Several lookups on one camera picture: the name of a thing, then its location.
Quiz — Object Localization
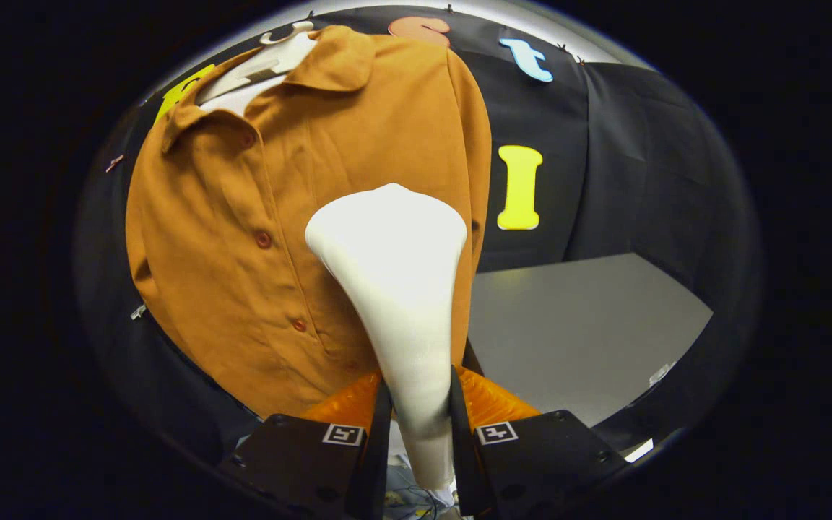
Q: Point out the grey side table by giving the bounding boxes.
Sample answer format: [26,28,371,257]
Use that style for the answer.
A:
[468,253,714,428]

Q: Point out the black backdrop cloth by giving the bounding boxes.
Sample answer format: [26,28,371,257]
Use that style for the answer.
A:
[77,6,760,470]

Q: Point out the white garment steamer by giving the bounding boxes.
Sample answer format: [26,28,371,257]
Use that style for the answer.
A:
[305,183,469,492]

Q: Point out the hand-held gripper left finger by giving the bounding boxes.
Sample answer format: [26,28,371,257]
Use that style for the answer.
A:
[217,368,394,519]

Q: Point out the orange-brown button shirt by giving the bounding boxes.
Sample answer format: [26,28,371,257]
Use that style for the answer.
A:
[125,25,493,420]

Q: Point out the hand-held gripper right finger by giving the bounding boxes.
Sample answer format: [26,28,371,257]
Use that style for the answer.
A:
[448,365,630,517]

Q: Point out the white mannequin torso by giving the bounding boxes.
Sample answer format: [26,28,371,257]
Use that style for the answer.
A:
[196,20,319,118]

